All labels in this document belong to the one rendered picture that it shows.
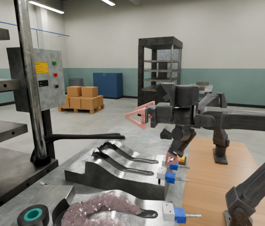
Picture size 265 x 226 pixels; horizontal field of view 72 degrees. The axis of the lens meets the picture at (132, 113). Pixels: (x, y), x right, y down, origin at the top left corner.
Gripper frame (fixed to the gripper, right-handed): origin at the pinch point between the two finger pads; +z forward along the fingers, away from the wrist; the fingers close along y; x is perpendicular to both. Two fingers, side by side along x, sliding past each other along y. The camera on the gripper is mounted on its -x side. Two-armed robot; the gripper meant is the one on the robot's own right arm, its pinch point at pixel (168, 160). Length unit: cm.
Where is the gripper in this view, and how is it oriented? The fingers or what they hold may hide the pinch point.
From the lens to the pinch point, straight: 94.5
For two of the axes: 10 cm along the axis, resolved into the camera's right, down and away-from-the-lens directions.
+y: -3.4, 2.3, -9.1
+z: -4.6, 8.0, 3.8
